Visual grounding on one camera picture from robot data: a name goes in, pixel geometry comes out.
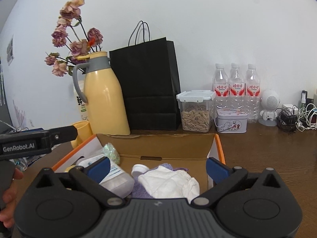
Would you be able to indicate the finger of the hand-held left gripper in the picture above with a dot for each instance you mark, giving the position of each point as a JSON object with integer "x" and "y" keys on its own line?
{"x": 64, "y": 134}
{"x": 34, "y": 130}

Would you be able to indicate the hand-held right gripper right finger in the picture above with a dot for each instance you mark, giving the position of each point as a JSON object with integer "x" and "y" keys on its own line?
{"x": 216, "y": 171}

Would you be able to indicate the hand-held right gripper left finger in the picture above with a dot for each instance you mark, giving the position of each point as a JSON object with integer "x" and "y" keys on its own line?
{"x": 99, "y": 169}

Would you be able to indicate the clear plastic bag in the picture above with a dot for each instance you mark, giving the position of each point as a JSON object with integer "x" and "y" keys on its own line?
{"x": 111, "y": 151}

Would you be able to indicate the white plastic bottle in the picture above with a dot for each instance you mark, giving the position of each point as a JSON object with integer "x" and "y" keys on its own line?
{"x": 118, "y": 181}

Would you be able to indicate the small white round item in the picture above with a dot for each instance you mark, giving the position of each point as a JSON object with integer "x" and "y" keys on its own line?
{"x": 140, "y": 169}

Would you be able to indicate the purple cloth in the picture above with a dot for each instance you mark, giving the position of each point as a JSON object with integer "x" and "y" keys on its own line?
{"x": 140, "y": 192}

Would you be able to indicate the white cloth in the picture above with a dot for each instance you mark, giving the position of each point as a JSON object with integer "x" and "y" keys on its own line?
{"x": 168, "y": 183}

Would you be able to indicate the orange cardboard box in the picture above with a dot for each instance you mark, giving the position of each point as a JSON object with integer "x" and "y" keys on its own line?
{"x": 161, "y": 148}

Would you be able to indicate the person's left hand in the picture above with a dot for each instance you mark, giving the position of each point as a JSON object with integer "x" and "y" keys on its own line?
{"x": 8, "y": 208}

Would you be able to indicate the yellow mug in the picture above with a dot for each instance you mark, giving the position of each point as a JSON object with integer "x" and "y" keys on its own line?
{"x": 84, "y": 130}

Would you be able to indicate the white milk carton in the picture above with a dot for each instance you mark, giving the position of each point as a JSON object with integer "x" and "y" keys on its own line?
{"x": 81, "y": 104}

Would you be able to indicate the printed tin box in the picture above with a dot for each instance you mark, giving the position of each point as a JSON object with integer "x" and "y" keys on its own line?
{"x": 231, "y": 125}

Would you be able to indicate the yellow thermos jug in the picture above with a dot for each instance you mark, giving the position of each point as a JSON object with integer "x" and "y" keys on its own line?
{"x": 104, "y": 99}

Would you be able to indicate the clear seed container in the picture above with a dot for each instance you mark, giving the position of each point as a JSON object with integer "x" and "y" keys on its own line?
{"x": 195, "y": 119}

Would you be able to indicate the dried pink rose bouquet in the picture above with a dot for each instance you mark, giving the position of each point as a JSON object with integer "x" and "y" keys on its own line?
{"x": 74, "y": 48}

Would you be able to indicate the white robot speaker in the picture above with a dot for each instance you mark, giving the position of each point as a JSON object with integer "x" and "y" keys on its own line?
{"x": 270, "y": 100}

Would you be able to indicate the clear water bottle red label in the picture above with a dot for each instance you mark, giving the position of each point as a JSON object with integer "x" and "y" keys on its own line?
{"x": 220, "y": 79}
{"x": 237, "y": 79}
{"x": 252, "y": 81}

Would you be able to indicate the black paper bag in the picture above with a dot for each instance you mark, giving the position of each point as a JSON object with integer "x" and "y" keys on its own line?
{"x": 146, "y": 79}

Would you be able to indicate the small black bottle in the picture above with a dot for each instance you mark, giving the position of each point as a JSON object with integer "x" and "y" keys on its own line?
{"x": 304, "y": 96}

